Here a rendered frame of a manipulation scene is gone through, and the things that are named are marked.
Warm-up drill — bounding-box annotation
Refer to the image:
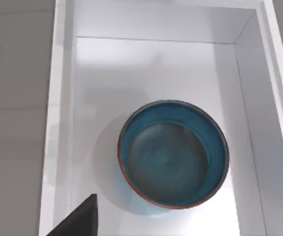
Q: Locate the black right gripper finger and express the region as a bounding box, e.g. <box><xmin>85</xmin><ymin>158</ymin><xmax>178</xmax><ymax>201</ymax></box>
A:
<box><xmin>46</xmin><ymin>193</ymin><xmax>99</xmax><ymax>236</ymax></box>

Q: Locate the blue bowl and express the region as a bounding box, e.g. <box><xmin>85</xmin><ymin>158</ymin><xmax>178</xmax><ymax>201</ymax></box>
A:
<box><xmin>117</xmin><ymin>99</ymin><xmax>230</xmax><ymax>210</ymax></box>

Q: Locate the white sink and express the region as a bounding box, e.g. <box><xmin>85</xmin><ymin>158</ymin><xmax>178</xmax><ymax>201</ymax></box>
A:
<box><xmin>38</xmin><ymin>0</ymin><xmax>283</xmax><ymax>236</ymax></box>

